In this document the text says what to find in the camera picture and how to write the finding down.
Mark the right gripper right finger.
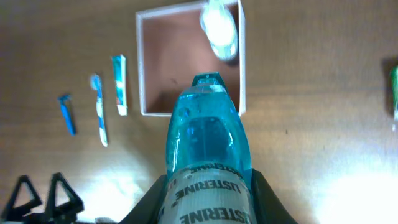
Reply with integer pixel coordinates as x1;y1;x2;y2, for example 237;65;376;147
251;169;298;224

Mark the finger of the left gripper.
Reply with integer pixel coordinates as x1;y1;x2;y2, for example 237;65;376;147
45;172;84;222
1;175;42;222

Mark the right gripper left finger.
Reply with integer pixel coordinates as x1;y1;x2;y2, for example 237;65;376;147
119;175;167;224

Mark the blue mouthwash bottle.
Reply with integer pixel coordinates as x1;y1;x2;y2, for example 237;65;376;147
158;73;256;224

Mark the green soap packet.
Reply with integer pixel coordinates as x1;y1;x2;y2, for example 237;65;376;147
390;66;398;121

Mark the clear purple spray bottle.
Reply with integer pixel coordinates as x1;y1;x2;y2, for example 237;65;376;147
200;0;239;61

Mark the blue disposable razor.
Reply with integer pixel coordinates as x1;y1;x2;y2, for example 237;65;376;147
58;95;76;136

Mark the blue white toothbrush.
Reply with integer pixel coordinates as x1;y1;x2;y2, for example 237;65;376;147
90;74;108;147

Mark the green toothpaste tube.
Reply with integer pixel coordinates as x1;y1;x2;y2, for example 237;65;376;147
112;54;127;116

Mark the white cardboard box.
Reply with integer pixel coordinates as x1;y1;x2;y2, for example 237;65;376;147
136;1;246;117

